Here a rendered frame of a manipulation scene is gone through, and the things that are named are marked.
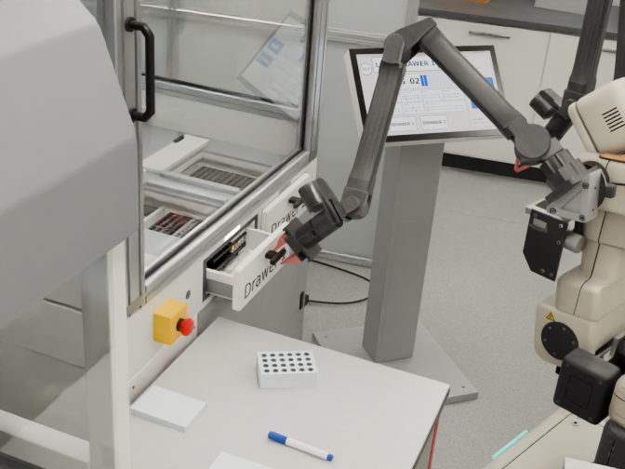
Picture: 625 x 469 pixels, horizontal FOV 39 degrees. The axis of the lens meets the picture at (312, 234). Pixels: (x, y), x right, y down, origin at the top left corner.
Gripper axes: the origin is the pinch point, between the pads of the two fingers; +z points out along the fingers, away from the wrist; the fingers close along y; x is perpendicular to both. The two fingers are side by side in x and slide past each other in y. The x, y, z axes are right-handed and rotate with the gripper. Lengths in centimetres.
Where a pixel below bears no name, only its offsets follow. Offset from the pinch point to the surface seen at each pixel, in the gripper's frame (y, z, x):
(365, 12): 41, 9, -161
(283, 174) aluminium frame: 14.3, 1.0, -26.4
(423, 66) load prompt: 12, -22, -94
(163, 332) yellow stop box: 5.5, 7.3, 39.4
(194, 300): 5.4, 11.1, 21.1
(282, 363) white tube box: -16.3, -3.1, 28.4
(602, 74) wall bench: -55, -17, -301
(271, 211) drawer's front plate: 8.9, 4.6, -16.1
